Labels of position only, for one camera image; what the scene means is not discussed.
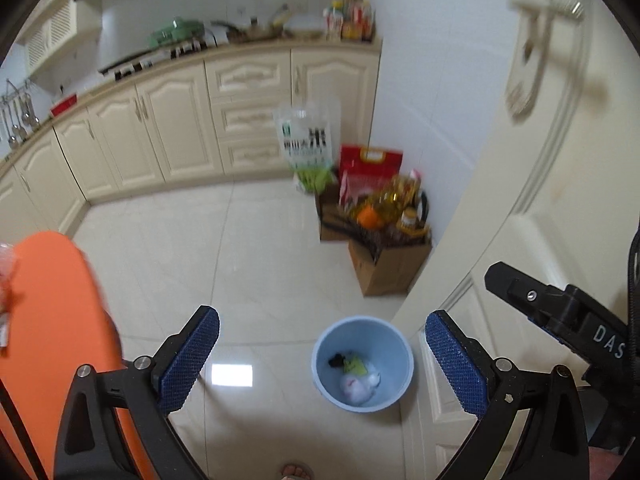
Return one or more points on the white and green rice bag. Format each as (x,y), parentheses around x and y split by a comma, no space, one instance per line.
(307,140)

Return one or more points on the small brown cardboard box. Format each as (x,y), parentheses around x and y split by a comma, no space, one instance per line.
(332,225)

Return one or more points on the black wrapper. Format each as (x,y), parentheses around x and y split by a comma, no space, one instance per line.
(336,360)

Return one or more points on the black gas stove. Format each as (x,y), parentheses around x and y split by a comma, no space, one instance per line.
(135,64)

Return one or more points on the cream door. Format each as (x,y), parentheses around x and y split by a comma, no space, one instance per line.
(575,170)

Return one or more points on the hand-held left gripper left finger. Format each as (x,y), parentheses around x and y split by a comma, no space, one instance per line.
(192,355)

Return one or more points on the white crumpled tissue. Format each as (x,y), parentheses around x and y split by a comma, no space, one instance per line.
(357,387)

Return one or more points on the hanging metal kitchen utensils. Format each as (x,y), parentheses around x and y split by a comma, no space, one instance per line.
(20,120)

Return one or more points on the cream kitchen base cabinets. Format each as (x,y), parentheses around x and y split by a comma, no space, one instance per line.
(185,120)

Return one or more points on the cream wall cabinet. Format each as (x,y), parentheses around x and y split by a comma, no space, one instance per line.
(50,35)

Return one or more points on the dark frying pan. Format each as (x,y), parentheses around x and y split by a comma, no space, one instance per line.
(245,32)

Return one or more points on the light blue waste bin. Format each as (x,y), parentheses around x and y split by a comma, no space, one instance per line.
(325,375)

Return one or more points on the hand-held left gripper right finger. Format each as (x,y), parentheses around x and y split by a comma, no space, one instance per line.
(455,360)

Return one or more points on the red rice bag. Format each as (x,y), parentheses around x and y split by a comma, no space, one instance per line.
(372,165)

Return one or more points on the yellow cooking oil bottle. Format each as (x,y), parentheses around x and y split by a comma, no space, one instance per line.
(390,197)

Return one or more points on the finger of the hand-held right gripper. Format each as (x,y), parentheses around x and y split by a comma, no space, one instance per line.
(520,295)

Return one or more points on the person's foot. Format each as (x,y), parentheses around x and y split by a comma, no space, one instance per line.
(296,472)

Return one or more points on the small jar with yellow lid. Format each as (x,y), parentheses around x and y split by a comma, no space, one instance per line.
(407,220)

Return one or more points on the yellow-green wrapper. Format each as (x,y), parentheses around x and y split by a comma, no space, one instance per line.
(356,364)

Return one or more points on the green cooking pot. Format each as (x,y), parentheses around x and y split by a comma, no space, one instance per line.
(175,32)

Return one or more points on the person's right forearm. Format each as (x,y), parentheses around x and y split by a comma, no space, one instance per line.
(607,465)

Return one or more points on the rack of condiment bottles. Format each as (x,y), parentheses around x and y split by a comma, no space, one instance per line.
(350,20)

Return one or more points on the large brown cardboard box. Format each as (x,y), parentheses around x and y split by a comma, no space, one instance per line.
(395,270)

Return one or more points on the red tray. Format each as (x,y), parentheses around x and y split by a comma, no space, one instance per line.
(64,105)

